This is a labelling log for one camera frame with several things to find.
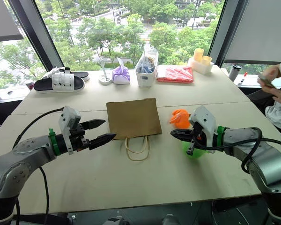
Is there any clear plastic bag with items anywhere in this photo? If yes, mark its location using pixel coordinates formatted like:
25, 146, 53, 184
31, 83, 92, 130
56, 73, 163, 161
134, 45, 160, 74

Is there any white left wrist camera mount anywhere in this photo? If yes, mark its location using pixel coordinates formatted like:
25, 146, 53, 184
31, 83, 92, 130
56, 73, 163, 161
58, 105, 81, 156

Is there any white plastic tray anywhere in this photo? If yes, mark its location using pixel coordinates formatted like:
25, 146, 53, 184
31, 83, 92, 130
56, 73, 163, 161
187, 56, 214, 75

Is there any person's white clothing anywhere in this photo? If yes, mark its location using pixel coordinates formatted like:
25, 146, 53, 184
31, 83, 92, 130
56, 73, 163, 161
265, 100, 281, 133

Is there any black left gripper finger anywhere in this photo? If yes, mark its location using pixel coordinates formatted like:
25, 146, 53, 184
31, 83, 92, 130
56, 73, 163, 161
88, 133, 118, 151
80, 119, 107, 131

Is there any person's right hand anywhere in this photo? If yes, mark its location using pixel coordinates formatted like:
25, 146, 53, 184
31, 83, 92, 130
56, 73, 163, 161
259, 63, 281, 82

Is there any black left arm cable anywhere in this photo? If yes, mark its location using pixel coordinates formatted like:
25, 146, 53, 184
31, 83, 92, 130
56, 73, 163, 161
12, 108, 64, 225

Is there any white storage basket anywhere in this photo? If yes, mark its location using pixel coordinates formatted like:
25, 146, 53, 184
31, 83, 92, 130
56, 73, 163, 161
135, 64, 159, 88

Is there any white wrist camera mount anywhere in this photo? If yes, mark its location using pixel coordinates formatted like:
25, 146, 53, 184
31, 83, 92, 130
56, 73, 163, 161
58, 105, 81, 156
189, 105, 219, 153

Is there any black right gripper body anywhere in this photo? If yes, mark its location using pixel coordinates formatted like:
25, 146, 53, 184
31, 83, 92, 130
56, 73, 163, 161
186, 121, 204, 156

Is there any orange toy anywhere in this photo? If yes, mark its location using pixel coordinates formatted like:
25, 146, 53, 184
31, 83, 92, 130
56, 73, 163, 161
170, 108, 192, 129

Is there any dark phone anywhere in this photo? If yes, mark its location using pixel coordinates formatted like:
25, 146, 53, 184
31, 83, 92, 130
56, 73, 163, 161
258, 73, 277, 90

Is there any green left wrist clamp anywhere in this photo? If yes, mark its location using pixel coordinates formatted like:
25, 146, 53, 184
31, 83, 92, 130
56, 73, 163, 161
48, 128, 61, 156

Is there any green right wrist clamp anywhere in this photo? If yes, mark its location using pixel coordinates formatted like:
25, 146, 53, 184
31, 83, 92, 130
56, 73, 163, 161
216, 126, 226, 142

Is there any silver thermos bottle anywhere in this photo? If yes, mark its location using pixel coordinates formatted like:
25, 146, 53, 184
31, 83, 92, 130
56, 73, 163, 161
228, 64, 243, 83

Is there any black and white slipper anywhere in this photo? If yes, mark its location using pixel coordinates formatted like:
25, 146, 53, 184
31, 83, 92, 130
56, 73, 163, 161
33, 68, 86, 94
43, 66, 90, 83

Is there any white stand with hook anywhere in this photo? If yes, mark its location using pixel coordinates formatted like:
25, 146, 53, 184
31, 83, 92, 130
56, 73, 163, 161
98, 59, 113, 85

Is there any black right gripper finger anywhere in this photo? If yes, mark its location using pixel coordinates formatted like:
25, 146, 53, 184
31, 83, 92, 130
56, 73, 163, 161
170, 129, 193, 138
174, 135, 192, 143

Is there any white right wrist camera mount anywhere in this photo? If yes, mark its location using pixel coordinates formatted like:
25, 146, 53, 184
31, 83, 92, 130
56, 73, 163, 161
189, 105, 219, 153

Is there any short pale yellow cup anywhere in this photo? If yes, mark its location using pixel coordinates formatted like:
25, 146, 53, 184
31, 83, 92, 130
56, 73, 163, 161
201, 56, 213, 67

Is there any red cloth in plastic wrap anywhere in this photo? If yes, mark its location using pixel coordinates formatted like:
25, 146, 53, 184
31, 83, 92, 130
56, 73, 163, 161
156, 65, 194, 84

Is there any purple and white pouch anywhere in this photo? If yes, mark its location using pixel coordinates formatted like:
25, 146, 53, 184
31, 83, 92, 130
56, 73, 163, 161
112, 57, 131, 85

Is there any brown paper bag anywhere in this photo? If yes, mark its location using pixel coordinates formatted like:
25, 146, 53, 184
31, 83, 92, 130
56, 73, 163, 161
106, 97, 163, 162

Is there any tall pale yellow cup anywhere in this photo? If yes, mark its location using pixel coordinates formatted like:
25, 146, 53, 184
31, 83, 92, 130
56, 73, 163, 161
193, 48, 205, 63

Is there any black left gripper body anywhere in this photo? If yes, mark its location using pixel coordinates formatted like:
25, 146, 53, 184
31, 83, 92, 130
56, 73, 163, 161
69, 123, 91, 152

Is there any green wrist clamp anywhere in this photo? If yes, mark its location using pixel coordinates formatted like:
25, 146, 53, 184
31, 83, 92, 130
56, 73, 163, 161
48, 128, 61, 156
216, 126, 226, 142

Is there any grey window blind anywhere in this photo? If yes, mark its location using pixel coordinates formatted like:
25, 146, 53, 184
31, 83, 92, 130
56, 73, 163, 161
224, 0, 281, 64
0, 0, 24, 43

